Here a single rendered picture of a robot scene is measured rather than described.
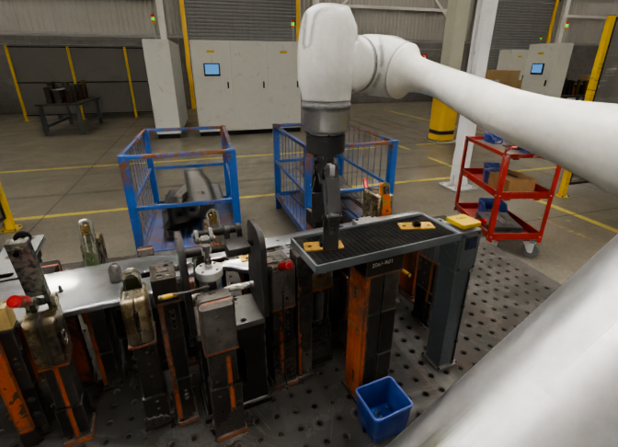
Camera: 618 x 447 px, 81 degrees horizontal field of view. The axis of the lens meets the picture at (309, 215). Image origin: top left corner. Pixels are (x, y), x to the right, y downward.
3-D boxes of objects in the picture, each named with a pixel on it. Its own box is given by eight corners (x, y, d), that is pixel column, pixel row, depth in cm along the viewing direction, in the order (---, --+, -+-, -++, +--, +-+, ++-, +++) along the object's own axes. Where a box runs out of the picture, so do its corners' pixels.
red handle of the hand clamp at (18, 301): (53, 293, 78) (27, 292, 64) (55, 303, 78) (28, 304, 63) (30, 298, 76) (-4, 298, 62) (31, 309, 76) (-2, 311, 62)
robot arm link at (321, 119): (344, 97, 72) (343, 129, 74) (298, 98, 70) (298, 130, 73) (357, 102, 63) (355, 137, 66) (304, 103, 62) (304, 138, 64)
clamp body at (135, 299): (177, 392, 99) (154, 274, 85) (181, 427, 89) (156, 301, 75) (140, 404, 96) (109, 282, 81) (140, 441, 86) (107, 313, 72)
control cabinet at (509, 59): (500, 110, 1299) (515, 34, 1205) (488, 108, 1345) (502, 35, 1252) (533, 108, 1349) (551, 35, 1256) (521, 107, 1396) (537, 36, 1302)
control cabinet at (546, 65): (511, 124, 1002) (532, 24, 908) (527, 123, 1017) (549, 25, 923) (536, 129, 931) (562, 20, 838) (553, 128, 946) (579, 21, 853)
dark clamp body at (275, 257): (289, 354, 112) (286, 243, 97) (306, 386, 101) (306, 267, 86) (256, 365, 108) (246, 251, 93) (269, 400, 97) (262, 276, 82)
